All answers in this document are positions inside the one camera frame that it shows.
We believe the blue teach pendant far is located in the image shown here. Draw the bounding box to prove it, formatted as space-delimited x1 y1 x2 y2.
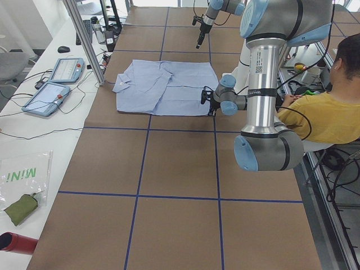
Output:
49 58 84 84

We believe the blue teach pendant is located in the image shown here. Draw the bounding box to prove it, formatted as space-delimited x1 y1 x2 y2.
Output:
49 58 84 84
21 82 70 117

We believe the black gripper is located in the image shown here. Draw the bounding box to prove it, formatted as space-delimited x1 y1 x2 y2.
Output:
196 22 211 48
208 100 218 116

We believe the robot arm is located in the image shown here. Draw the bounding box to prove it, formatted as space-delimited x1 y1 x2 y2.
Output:
200 1 333 171
192 0 245 49

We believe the green folded cloth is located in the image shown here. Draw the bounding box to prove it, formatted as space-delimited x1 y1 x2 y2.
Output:
4 193 38 226

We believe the black keyboard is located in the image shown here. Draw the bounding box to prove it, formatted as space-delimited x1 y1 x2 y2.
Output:
75 19 93 46

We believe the person in yellow shirt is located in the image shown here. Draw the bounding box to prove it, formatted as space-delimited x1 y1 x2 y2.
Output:
278 34 359 145

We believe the blue teach pendant near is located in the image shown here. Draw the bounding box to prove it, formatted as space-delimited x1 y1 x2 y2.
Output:
21 82 70 117

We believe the red cylinder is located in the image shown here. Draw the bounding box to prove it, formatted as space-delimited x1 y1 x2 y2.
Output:
1 232 38 255

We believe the light blue striped shirt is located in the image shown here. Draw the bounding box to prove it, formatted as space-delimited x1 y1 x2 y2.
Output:
112 60 218 116

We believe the clear plastic bag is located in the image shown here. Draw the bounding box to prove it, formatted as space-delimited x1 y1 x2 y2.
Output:
1 150 53 216

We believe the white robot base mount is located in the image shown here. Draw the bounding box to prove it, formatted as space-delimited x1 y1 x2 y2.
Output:
222 41 250 96

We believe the aluminium profile post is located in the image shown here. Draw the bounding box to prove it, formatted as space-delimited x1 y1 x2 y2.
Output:
63 0 105 86

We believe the black computer mouse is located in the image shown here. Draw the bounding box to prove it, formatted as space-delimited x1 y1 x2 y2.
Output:
57 46 70 53

